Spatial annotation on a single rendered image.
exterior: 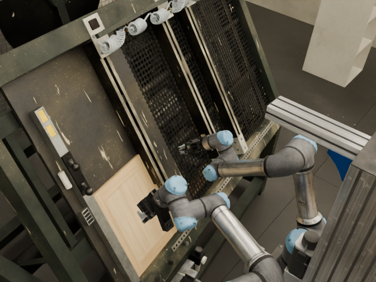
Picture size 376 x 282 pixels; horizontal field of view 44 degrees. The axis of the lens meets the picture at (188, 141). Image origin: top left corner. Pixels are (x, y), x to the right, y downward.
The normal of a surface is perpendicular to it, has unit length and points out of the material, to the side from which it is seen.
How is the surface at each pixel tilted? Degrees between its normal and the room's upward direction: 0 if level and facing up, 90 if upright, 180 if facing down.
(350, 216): 90
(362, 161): 0
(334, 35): 90
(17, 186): 57
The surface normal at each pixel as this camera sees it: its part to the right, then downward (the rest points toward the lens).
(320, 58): -0.61, 0.45
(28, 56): 0.77, -0.11
